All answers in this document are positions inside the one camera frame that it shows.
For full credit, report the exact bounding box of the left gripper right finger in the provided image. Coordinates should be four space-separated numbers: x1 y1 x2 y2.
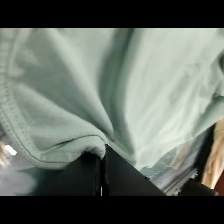
101 143 167 197

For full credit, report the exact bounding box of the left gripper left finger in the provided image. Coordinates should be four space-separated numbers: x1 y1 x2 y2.
35 151 102 197

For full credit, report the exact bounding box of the pale green T-shirt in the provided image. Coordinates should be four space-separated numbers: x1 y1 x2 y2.
0 27 224 171

